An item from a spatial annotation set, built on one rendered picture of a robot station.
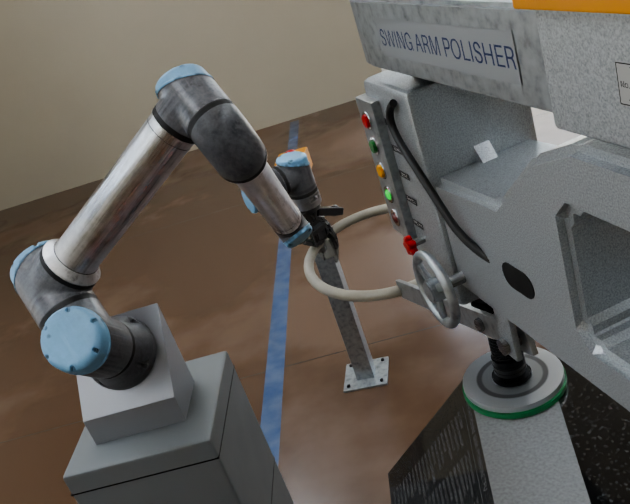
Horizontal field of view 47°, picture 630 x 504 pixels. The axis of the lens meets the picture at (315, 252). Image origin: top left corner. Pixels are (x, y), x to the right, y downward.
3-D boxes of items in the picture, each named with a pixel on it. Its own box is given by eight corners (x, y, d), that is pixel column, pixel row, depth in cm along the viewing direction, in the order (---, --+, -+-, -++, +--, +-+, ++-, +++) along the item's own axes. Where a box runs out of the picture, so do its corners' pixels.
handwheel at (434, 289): (508, 321, 127) (490, 247, 120) (458, 345, 125) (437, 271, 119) (466, 289, 140) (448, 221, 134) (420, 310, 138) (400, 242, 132)
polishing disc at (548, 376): (449, 372, 166) (447, 368, 165) (534, 338, 167) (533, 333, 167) (488, 426, 147) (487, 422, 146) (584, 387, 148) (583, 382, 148)
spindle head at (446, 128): (622, 306, 125) (583, 52, 106) (511, 360, 121) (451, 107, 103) (508, 241, 157) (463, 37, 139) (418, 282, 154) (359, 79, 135)
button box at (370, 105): (422, 235, 142) (383, 97, 130) (409, 241, 141) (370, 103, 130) (405, 223, 149) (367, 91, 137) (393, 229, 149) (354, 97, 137)
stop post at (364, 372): (388, 357, 334) (317, 138, 289) (387, 385, 316) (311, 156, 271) (347, 365, 339) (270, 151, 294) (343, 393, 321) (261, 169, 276)
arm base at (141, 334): (97, 400, 188) (78, 398, 179) (81, 332, 194) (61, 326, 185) (164, 375, 187) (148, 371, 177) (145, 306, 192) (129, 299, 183)
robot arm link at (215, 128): (261, 134, 143) (321, 232, 207) (226, 91, 147) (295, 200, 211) (215, 171, 143) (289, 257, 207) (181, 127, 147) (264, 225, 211)
